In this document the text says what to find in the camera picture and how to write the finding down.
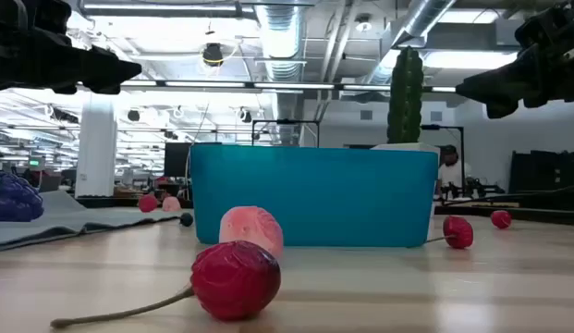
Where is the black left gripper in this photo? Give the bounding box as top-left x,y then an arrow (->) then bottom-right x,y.
0,0 -> 143,96

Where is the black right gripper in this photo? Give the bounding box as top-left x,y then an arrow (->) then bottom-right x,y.
455,0 -> 574,119

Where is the red toy cherry with stem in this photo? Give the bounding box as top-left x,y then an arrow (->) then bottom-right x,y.
423,215 -> 475,250
49,240 -> 282,330
490,209 -> 513,230

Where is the small red toy strawberry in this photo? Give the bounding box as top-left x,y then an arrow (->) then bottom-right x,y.
137,193 -> 159,214

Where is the grey cloth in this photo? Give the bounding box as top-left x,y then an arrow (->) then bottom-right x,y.
0,190 -> 184,253

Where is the purple toy blackberry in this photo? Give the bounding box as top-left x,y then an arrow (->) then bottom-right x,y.
0,170 -> 45,223

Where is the teal plastic container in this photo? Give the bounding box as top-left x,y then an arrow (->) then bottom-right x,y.
189,142 -> 440,249

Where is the white column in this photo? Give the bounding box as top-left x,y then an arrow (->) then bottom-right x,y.
75,94 -> 118,199

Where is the black cabinet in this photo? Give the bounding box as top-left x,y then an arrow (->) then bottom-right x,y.
508,149 -> 574,195

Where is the person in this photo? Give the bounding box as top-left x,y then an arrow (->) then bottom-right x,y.
435,143 -> 473,199

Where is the black background robot rig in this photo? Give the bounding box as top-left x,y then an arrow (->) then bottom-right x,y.
439,178 -> 507,201

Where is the long ceiling light bar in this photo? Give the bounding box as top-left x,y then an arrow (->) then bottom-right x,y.
119,80 -> 458,93

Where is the green cactus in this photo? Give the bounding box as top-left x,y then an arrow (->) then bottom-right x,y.
386,45 -> 425,144

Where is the black background monitor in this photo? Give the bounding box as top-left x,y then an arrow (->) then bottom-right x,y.
164,142 -> 193,179

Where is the white hexagonal plant pot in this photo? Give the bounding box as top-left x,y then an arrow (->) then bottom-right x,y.
370,142 -> 442,154

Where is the black metal rig frame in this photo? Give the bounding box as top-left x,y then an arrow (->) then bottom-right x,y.
420,123 -> 467,186

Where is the black hanging cord reel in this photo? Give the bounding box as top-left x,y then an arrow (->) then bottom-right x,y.
202,42 -> 225,68

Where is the smooth silver ceiling duct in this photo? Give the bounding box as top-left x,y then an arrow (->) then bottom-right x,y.
360,0 -> 458,85

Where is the black aluminium table frame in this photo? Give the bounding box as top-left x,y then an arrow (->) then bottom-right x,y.
76,196 -> 574,227

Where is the ribbed silver ceiling duct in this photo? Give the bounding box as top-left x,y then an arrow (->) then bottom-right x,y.
254,0 -> 308,147

